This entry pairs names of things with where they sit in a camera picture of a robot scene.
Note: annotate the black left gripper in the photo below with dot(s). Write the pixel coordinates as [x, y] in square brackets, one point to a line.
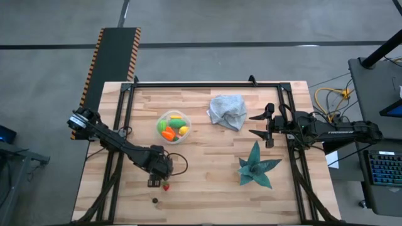
[160, 164]

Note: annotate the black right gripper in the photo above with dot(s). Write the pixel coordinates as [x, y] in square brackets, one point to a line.
[281, 127]

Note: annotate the red toy strawberry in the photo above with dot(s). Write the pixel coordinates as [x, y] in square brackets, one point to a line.
[166, 187]

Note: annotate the small dark toy ball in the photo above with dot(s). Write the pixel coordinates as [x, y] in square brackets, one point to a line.
[155, 200]

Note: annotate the orange toy carrot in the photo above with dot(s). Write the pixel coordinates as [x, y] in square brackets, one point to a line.
[168, 135]

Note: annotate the yellow toy lemon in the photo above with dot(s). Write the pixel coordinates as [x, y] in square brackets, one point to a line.
[183, 130]

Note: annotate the light green toy pepper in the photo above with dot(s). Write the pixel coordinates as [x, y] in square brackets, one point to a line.
[162, 126]

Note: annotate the green oblong toy vegetable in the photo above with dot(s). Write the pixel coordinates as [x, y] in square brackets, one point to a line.
[177, 123]

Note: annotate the yellow toy banana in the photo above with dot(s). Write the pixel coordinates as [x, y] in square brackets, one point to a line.
[176, 117]

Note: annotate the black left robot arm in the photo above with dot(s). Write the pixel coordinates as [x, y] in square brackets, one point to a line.
[110, 138]

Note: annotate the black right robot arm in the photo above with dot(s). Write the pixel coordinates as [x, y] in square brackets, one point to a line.
[345, 130]

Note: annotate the clear plastic tupperware container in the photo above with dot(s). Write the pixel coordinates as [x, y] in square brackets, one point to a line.
[184, 138]

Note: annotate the crumpled grey cloth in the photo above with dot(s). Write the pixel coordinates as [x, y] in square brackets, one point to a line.
[227, 111]

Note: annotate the teal artificial succulent plant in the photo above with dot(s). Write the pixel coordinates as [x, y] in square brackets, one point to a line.
[256, 169]

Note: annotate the black stand base bar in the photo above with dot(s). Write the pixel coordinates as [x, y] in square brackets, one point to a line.
[329, 148]

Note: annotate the black power adapter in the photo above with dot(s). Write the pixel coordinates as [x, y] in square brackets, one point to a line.
[337, 118]

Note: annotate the white paper sheet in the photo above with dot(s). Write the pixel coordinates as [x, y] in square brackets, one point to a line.
[333, 160]

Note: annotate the grey desk with pole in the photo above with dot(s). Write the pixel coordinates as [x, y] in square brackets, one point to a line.
[373, 94]

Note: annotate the backlit keyboard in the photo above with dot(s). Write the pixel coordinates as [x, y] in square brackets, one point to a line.
[384, 169]

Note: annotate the blue lit screen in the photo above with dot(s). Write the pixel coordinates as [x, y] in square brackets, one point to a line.
[395, 110]

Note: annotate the black mat with hazard stripes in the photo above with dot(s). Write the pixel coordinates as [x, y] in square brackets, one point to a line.
[113, 56]

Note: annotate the black pole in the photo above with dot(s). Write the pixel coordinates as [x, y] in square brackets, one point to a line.
[381, 50]

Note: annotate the grey desk under keyboard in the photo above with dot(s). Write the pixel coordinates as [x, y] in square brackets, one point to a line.
[383, 201]

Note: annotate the grey metal cart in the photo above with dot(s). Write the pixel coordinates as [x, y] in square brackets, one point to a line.
[12, 175]

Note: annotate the black device with blue light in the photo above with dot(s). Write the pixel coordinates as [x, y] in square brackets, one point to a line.
[6, 135]

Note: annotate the black aluminium table frame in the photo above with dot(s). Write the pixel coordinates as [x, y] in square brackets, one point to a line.
[204, 84]

